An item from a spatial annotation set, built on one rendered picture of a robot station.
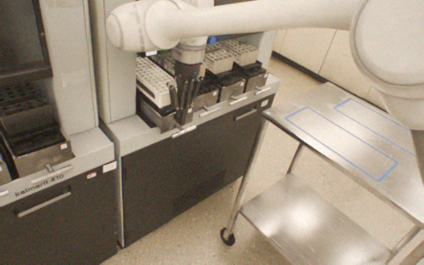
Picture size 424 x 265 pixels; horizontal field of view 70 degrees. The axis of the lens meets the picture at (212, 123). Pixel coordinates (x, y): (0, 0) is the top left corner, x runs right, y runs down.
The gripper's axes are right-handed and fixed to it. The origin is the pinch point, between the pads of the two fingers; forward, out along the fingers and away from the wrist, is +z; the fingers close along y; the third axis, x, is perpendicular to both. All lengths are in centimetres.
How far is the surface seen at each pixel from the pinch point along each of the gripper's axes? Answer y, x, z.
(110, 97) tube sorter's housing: 17.1, -14.4, -4.0
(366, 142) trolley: -43, 44, -2
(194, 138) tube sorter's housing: -13.0, -5.5, 19.9
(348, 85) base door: -229, -27, 67
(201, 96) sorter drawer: -13.4, -5.5, -0.1
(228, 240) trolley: -25, 17, 76
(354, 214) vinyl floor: -102, 49, 80
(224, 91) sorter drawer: -25.3, -5.5, 1.5
